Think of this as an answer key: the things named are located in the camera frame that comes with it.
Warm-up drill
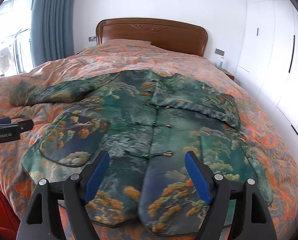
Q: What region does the green patterned padded jacket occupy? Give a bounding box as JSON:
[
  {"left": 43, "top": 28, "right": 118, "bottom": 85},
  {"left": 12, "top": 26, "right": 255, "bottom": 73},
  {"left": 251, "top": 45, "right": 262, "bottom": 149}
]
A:
[{"left": 12, "top": 70, "right": 273, "bottom": 236}]

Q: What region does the red fleece garment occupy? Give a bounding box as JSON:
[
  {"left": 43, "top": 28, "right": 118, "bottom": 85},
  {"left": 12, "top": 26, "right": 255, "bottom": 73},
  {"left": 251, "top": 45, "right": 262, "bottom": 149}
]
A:
[{"left": 0, "top": 191, "right": 20, "bottom": 240}]

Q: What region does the orange paisley bed quilt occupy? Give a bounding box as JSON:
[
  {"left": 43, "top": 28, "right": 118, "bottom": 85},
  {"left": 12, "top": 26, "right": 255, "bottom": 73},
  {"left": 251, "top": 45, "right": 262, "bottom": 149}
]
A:
[{"left": 0, "top": 39, "right": 298, "bottom": 239}]

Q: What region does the wooden nightstand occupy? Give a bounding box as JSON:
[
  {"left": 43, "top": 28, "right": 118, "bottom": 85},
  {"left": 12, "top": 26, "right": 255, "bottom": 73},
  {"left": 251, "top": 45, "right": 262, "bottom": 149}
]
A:
[{"left": 218, "top": 67, "right": 234, "bottom": 80}]

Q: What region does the small bottle on nightstand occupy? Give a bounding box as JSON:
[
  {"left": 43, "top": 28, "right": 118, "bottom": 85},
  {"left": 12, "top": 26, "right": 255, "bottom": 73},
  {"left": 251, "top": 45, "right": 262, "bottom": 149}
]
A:
[{"left": 219, "top": 56, "right": 224, "bottom": 68}]

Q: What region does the blue-grey curtain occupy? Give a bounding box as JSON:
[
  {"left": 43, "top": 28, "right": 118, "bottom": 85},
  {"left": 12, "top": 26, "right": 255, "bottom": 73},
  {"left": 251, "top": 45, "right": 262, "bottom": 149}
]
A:
[{"left": 30, "top": 0, "right": 74, "bottom": 67}]

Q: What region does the brown wooden headboard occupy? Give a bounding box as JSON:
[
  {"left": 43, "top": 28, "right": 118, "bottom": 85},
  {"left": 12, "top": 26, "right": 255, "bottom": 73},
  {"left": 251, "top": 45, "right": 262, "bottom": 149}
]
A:
[{"left": 96, "top": 17, "right": 208, "bottom": 57}]

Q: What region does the grey wall socket left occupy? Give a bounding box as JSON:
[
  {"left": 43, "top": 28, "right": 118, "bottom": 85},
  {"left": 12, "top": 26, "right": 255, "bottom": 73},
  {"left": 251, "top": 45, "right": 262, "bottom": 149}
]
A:
[{"left": 89, "top": 36, "right": 96, "bottom": 42}]

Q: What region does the grey wall switch panel right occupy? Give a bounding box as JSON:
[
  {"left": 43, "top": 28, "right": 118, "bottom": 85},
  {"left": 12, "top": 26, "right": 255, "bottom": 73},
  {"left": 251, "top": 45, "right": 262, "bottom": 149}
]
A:
[{"left": 214, "top": 48, "right": 225, "bottom": 57}]

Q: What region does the white wardrobe with black handles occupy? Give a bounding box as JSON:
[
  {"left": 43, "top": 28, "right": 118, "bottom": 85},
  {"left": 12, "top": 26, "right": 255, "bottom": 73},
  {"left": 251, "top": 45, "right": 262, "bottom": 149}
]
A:
[{"left": 237, "top": 0, "right": 298, "bottom": 169}]

